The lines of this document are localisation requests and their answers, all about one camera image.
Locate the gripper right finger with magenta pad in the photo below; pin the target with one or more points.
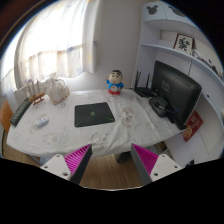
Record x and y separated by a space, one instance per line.
152 167

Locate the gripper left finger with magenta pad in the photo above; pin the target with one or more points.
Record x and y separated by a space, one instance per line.
71 166

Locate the white computer mouse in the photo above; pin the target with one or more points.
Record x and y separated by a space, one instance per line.
41 122

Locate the black mouse pad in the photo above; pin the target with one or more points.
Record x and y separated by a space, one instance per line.
92 114

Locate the black computer monitor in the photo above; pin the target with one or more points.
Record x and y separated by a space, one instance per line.
176 94

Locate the white patterned tablecloth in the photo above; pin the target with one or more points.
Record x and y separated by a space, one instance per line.
135 122

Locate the red booklet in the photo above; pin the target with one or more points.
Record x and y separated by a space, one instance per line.
192 126

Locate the black keyboard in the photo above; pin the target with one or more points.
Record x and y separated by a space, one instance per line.
20 112

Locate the black wifi router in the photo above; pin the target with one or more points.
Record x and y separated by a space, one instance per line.
142 91

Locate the white handbag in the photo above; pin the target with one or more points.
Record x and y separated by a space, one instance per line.
58 91

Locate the wooden ship model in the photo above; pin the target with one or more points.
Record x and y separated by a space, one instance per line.
36 94

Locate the orange wooden chair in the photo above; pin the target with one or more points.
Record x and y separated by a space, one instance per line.
5 116

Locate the cartoon boy figurine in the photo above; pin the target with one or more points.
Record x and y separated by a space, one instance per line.
114 82

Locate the white sheer curtain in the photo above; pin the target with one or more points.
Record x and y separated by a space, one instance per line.
59 41

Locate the framed picture on shelf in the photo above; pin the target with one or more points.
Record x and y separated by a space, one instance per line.
184 43

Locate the white wall shelf unit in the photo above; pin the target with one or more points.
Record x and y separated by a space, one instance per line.
161 26

